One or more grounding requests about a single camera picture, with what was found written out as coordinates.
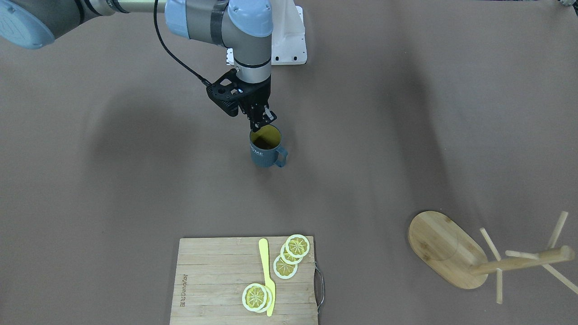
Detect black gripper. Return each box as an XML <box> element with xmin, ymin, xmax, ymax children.
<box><xmin>239</xmin><ymin>76</ymin><xmax>277</xmax><ymax>131</ymax></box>

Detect lemon slice near knife tip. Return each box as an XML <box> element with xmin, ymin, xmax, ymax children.
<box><xmin>242</xmin><ymin>283</ymin><xmax>266</xmax><ymax>313</ymax></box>

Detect yellow plastic knife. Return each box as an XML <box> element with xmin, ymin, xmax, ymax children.
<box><xmin>258</xmin><ymin>238</ymin><xmax>276</xmax><ymax>317</ymax></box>

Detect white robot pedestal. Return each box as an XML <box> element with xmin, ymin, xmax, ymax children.
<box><xmin>219</xmin><ymin>0</ymin><xmax>308</xmax><ymax>69</ymax></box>

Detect lemon slice row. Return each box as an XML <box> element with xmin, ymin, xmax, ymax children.
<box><xmin>285</xmin><ymin>234</ymin><xmax>311</xmax><ymax>259</ymax></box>
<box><xmin>280</xmin><ymin>244</ymin><xmax>303</xmax><ymax>265</ymax></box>
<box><xmin>273</xmin><ymin>255</ymin><xmax>298</xmax><ymax>279</ymax></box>

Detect dark teal mug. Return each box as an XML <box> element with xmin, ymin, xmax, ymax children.
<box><xmin>248</xmin><ymin>124</ymin><xmax>288</xmax><ymax>168</ymax></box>

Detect lemon slice row back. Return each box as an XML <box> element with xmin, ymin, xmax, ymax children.
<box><xmin>285</xmin><ymin>234</ymin><xmax>311</xmax><ymax>259</ymax></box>

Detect wooden cup storage rack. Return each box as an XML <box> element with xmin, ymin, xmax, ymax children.
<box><xmin>407</xmin><ymin>211</ymin><xmax>577</xmax><ymax>304</ymax></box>

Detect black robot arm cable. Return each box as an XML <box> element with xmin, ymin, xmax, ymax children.
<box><xmin>153</xmin><ymin>0</ymin><xmax>213</xmax><ymax>87</ymax></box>

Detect lemon slice row middle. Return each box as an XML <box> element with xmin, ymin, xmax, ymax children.
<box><xmin>280</xmin><ymin>244</ymin><xmax>303</xmax><ymax>265</ymax></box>

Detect lemon slice row front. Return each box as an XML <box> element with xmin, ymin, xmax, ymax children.
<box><xmin>273</xmin><ymin>255</ymin><xmax>298</xmax><ymax>279</ymax></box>

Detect bamboo cutting board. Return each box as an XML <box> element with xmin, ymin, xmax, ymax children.
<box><xmin>169</xmin><ymin>235</ymin><xmax>324</xmax><ymax>325</ymax></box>

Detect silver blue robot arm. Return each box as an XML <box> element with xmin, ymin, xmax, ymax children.
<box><xmin>1</xmin><ymin>0</ymin><xmax>277</xmax><ymax>132</ymax></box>

